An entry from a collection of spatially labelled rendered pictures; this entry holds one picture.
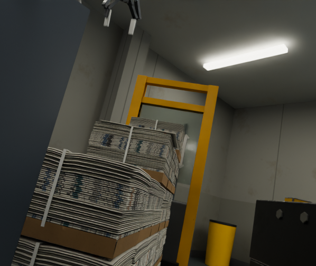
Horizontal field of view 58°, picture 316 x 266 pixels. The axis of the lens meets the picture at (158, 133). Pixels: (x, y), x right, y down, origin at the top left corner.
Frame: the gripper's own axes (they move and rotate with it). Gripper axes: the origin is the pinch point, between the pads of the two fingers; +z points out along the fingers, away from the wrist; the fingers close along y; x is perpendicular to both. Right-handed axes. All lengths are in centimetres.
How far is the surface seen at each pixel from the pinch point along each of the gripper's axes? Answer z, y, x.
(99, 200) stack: 46, -38, -61
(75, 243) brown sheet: 56, -43, -62
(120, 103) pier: 66, 144, 172
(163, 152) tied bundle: 48, 16, -30
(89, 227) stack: 52, -40, -63
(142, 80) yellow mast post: 27, 99, 90
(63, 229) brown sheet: 55, -44, -58
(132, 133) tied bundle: 44.3, 9.1, -14.5
